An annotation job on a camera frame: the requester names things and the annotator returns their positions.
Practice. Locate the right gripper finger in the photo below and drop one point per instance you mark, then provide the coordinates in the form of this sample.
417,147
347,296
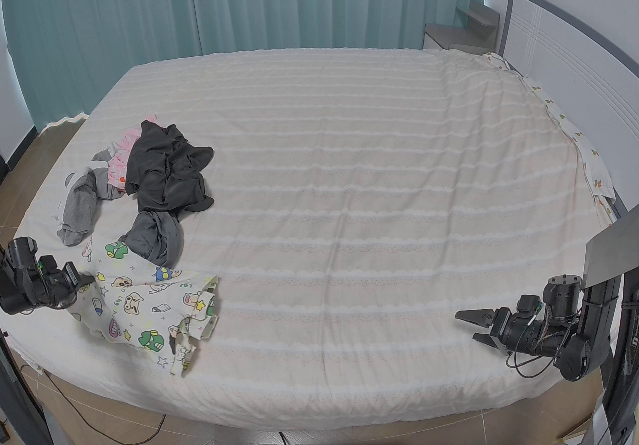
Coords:
479,317
488,340

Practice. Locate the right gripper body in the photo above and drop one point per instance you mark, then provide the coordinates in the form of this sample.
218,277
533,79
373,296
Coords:
519,333

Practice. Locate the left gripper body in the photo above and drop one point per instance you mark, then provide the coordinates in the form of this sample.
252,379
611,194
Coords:
65,279

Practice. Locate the white printed pyjama top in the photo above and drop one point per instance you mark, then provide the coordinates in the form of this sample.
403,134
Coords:
140,303

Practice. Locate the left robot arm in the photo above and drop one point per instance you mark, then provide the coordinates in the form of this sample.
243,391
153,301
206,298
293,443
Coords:
20,283

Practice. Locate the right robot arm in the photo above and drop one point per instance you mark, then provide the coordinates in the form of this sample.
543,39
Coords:
599,313

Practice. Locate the grey and white garment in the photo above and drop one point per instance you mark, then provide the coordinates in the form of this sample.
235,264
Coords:
80,208

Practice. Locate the dark grey garment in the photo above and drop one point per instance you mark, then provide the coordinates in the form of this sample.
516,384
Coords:
154,238

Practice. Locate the pink garment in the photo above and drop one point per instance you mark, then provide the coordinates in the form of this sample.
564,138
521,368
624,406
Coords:
120,168

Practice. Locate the black garment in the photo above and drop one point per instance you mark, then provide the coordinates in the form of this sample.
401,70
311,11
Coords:
164,168

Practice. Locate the bed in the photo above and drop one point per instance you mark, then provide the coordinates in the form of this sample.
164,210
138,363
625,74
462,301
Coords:
349,158

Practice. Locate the grey bedside table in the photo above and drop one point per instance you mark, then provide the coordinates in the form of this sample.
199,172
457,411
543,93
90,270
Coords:
454,36

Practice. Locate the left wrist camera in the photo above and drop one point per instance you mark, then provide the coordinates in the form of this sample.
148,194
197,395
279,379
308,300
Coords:
47,264

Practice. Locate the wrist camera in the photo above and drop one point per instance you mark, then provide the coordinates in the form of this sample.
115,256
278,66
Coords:
47,264
528,305

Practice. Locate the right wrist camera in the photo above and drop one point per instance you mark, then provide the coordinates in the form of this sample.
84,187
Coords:
528,305

